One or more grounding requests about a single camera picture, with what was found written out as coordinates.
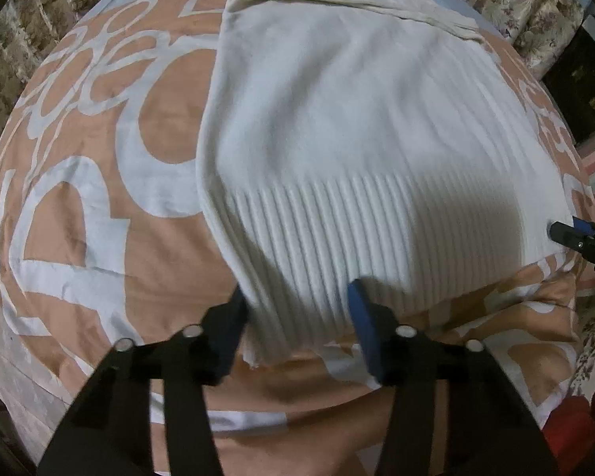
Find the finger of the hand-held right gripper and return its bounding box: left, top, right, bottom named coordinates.
left=547, top=215, right=595, bottom=259

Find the red cloth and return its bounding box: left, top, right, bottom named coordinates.
left=545, top=392, right=595, bottom=476

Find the white knit sweater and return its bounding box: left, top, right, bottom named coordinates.
left=196, top=0, right=578, bottom=370

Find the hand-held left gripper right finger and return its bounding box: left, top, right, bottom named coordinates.
left=346, top=279, right=561, bottom=476

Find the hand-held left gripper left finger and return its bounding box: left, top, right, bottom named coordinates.
left=37, top=285, right=251, bottom=476

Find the orange and white printed bedsheet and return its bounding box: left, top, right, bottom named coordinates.
left=0, top=0, right=595, bottom=476

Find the floral patterned cloth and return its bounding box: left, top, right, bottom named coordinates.
left=572, top=342, right=595, bottom=398

